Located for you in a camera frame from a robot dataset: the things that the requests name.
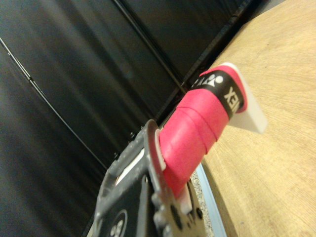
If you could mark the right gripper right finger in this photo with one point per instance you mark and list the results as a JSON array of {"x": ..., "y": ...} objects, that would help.
[{"x": 155, "y": 182}]

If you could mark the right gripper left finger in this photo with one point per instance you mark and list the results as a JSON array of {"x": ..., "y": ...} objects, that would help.
[{"x": 109, "y": 176}]

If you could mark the blue litter tray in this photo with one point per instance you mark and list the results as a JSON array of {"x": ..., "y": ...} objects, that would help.
[{"x": 209, "y": 197}]

